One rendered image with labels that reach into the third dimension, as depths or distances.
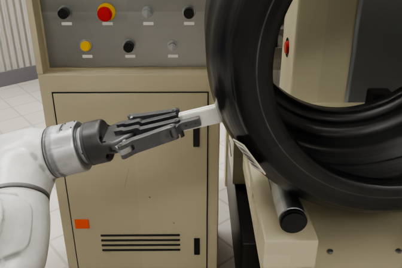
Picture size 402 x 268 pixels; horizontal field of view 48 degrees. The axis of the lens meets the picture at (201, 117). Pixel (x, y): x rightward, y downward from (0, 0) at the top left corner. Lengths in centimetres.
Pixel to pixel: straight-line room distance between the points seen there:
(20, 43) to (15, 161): 331
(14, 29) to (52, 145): 328
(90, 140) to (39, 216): 14
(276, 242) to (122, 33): 84
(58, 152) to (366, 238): 57
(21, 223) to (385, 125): 71
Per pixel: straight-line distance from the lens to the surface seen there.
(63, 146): 77
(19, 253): 72
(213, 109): 75
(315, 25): 101
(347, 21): 103
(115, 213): 163
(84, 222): 167
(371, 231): 93
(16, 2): 400
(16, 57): 408
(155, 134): 73
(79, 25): 141
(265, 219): 81
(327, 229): 91
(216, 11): 63
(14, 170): 78
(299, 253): 80
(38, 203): 77
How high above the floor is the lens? 136
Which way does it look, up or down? 25 degrees down
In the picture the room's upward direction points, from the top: straight up
